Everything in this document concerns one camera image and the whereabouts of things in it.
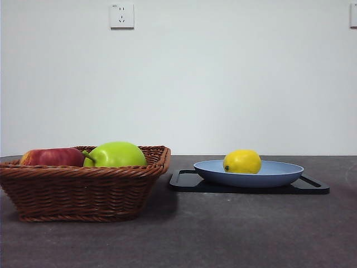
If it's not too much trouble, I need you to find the yellow lemon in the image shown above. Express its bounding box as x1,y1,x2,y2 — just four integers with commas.
223,149,262,175

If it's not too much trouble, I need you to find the blue round plate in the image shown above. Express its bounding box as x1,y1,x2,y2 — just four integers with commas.
193,159,305,188

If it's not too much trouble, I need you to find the brown wicker basket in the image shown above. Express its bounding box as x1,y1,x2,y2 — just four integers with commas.
0,145,171,223

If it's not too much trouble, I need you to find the black flat tray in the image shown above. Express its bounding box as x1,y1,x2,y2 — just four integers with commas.
169,169,331,195

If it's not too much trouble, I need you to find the green apple with stem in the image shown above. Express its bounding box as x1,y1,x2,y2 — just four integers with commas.
81,141,148,168

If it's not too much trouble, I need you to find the red apple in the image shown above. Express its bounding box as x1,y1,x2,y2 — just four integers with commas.
19,147,85,168

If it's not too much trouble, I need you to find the white wall socket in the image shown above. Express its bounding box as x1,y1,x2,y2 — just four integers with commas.
109,3,135,30
349,3,357,29

